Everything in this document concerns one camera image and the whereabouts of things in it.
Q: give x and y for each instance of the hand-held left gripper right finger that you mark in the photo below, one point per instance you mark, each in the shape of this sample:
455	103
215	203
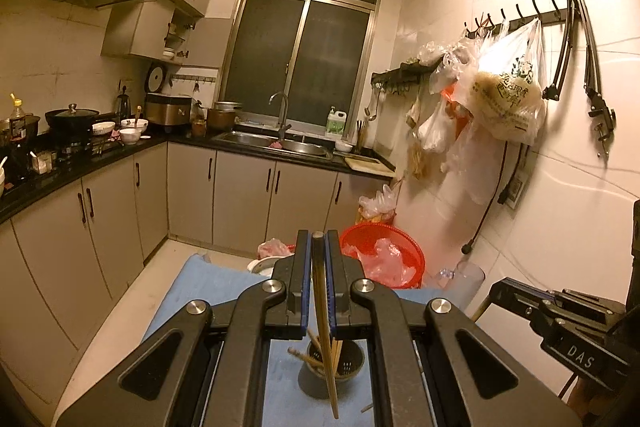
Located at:
328	297

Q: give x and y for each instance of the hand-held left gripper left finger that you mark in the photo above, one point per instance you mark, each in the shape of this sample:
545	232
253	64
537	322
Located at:
307	297

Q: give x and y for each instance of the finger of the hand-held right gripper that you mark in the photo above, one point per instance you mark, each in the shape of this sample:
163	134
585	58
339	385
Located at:
510	304
530	288

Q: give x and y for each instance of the bunch of wooden chopsticks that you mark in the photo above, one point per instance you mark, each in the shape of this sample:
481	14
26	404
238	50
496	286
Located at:
305	358

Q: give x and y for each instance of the black chopstick holder cup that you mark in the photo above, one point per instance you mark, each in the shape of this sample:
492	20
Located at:
310	387

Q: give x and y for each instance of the person's right hand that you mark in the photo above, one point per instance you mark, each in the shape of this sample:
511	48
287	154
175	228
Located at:
581	394

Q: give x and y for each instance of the clear plastic cup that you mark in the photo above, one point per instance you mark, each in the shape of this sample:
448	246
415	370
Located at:
470	282

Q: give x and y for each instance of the white basin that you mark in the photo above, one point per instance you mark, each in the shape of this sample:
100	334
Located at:
262	266

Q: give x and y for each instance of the pink plastic bag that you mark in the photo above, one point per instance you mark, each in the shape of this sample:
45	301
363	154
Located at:
275	249

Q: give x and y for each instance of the red plastic basket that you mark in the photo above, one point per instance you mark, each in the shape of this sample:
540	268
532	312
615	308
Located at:
360	237

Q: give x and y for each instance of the clear plastic bottle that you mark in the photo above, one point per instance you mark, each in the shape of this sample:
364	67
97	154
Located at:
445	273

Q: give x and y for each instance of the blue tablecloth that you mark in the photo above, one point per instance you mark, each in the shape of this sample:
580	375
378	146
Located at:
215	282

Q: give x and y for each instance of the white plastic bag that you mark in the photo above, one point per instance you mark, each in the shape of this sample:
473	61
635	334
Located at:
377	204

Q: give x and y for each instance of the wooden cutting board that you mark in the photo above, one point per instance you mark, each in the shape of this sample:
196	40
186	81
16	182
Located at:
367	164

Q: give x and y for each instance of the small white bowl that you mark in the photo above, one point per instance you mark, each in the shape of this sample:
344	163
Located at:
343	146

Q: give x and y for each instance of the countertop utensil holder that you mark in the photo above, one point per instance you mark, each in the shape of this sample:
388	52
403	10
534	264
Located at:
360	142

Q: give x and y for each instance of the stainless steel sink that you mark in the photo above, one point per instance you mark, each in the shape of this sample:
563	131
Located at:
250	139

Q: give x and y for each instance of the green detergent bottle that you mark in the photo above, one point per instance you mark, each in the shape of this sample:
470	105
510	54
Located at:
335	124

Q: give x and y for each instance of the metal sink faucet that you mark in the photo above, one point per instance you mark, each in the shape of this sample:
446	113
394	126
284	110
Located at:
285	122

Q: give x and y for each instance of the plastic bag of dried food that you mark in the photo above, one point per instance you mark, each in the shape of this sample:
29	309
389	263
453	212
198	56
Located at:
422	142

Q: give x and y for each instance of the brown cooking pot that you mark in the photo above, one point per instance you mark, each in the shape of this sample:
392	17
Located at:
220	121

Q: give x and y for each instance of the brown glass jar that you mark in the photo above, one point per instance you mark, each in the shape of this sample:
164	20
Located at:
198	128

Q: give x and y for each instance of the grey metal pot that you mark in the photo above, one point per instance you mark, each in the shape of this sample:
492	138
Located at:
229	106

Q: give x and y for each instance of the crumpled clear plastic bag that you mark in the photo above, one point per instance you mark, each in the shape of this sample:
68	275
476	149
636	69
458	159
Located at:
455	72

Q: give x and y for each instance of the metal rice cooker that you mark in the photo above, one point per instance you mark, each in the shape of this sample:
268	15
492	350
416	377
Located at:
167	111

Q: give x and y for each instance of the metal framed window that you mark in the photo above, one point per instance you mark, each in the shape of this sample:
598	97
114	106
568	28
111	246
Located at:
300	57

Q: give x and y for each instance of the metal kettle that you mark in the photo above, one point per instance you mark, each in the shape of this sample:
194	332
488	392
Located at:
124	107

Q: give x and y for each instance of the round white lid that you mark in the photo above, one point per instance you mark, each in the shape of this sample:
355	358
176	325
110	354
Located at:
157	78

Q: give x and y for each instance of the gas stove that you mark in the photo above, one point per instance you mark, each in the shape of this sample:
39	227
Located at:
85	144

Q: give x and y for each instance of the black kitchen countertop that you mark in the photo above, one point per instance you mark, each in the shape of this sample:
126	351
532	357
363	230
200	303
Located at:
60	177

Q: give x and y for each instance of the black wok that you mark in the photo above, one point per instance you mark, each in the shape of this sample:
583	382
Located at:
72	119

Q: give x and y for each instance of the large white bowl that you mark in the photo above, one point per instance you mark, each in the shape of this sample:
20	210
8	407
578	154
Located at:
2	182

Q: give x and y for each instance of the dark stock pot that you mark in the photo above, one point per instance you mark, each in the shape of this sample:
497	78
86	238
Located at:
20	129

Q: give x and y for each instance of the yellow capped soy sauce bottle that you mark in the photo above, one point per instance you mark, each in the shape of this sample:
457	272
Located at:
18	122

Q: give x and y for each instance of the wall socket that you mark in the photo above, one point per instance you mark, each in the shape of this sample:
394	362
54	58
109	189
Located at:
519	189

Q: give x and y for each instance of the black wall shelf rack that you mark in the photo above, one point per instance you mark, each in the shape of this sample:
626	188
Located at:
400	77

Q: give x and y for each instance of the small utensil hook rail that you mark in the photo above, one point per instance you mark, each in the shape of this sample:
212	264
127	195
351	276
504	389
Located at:
192	80

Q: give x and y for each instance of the black wall hook rail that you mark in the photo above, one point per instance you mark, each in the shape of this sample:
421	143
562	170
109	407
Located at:
540	15

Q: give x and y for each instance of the small beige wall cabinet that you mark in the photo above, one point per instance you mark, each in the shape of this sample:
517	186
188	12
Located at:
135	32

